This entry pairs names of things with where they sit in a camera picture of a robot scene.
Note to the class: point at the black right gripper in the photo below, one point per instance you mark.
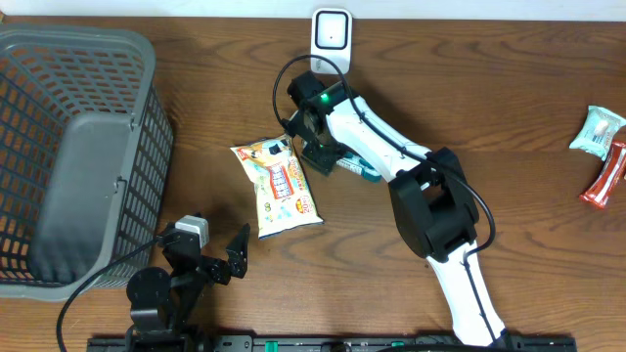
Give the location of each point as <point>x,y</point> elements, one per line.
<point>318,159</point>

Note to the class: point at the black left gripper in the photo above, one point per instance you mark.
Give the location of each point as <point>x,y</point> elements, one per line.
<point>238,264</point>

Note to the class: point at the blue mouthwash bottle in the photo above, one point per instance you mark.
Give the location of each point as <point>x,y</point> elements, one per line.
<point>358,165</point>

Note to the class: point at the yellow snack bag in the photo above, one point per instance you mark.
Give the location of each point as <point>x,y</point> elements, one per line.
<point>283,198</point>

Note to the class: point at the light green wet wipes pack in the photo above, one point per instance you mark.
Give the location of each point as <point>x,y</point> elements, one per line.
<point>596,135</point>

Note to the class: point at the orange snack bar wrapper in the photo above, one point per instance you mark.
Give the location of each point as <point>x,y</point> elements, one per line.
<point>614,168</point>

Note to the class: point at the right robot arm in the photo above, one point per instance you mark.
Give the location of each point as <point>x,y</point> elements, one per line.
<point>434,208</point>

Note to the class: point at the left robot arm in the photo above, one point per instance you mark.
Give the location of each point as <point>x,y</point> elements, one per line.
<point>162,302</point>

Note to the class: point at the grey plastic shopping basket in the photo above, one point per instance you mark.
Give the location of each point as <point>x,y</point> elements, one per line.
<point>85,150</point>

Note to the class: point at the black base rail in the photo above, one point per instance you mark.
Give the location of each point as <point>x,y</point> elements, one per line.
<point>247,343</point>

